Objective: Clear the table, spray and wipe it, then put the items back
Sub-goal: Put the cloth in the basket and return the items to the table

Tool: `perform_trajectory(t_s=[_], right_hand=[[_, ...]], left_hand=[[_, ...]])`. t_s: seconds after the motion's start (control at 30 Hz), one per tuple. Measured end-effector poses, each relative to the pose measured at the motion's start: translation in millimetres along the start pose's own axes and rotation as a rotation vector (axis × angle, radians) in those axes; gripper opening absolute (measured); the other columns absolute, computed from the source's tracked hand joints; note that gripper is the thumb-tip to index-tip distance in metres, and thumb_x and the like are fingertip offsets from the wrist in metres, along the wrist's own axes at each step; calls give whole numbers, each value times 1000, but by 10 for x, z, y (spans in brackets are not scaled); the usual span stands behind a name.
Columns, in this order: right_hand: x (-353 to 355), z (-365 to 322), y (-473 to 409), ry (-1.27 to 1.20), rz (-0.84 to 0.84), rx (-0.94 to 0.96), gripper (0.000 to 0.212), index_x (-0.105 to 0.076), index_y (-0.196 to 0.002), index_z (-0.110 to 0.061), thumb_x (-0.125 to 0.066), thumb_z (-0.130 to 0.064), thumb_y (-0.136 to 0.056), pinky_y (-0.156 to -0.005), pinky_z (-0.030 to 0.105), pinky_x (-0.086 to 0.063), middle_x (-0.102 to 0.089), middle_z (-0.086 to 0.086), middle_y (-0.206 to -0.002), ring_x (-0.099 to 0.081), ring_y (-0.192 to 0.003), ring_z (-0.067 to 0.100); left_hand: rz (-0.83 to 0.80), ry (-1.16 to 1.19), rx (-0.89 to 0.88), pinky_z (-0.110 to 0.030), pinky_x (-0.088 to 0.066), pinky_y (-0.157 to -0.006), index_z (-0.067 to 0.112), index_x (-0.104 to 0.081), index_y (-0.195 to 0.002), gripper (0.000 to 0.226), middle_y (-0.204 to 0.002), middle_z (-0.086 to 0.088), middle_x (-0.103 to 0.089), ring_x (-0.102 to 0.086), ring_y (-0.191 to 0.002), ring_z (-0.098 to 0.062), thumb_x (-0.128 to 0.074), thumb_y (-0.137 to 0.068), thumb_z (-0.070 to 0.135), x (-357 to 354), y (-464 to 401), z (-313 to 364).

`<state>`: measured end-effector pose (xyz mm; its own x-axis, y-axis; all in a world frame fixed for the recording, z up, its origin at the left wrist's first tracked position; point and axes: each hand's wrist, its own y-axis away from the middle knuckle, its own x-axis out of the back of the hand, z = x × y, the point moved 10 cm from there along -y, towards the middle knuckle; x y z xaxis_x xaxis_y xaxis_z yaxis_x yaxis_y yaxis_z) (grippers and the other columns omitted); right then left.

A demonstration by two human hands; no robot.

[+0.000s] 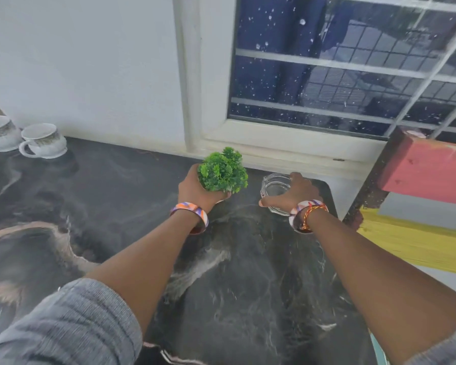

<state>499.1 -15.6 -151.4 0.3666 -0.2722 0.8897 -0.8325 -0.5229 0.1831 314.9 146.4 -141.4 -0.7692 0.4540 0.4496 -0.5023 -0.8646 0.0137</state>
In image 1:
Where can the dark wooden post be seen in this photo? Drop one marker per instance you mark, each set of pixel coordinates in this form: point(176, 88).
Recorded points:
point(368, 190)

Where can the clear glass ashtray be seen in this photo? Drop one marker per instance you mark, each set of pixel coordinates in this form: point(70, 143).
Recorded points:
point(274, 186)

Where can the red wooden beam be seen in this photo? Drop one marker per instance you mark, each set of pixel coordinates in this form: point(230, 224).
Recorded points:
point(429, 171)

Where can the yellow wooden beam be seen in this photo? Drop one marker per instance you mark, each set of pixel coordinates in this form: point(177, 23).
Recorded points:
point(414, 239)

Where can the person's right thumb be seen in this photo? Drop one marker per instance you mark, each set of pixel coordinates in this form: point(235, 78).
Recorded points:
point(270, 202)

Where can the multicoloured patterned bangle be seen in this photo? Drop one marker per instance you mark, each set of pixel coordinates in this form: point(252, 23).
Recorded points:
point(192, 212)
point(297, 213)

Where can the white patterned ceramic cup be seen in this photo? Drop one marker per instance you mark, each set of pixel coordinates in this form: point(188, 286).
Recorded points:
point(0, 132)
point(43, 142)

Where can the person's right forearm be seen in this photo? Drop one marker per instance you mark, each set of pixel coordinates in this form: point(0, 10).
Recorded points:
point(372, 285)

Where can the person's grey left sleeve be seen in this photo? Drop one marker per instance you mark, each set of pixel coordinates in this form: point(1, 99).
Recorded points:
point(60, 326)

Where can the person's left forearm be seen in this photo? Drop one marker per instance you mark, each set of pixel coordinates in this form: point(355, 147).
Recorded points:
point(148, 262)

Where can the red thread wristband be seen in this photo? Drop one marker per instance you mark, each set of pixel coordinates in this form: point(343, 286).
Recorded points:
point(308, 216)

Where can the person's right hand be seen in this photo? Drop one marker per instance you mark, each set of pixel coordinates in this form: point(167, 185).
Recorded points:
point(294, 193)

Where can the person's grey right sleeve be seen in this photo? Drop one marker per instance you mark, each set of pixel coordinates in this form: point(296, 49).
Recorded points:
point(446, 349)

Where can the person's grey sleeve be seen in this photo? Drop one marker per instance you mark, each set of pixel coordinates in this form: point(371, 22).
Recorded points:
point(60, 326)
point(446, 349)

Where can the small green artificial plant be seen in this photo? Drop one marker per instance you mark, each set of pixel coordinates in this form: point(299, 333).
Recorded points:
point(222, 171)

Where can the white framed glass window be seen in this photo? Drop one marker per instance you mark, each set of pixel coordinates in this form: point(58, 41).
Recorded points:
point(288, 83)

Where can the person's left fingers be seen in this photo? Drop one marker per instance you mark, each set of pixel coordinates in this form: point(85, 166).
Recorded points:
point(225, 195)

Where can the white metal window grille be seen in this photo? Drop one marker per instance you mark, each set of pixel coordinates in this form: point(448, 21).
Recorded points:
point(326, 64)

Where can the person's left hand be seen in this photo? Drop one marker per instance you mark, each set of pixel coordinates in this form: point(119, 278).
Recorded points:
point(190, 191)

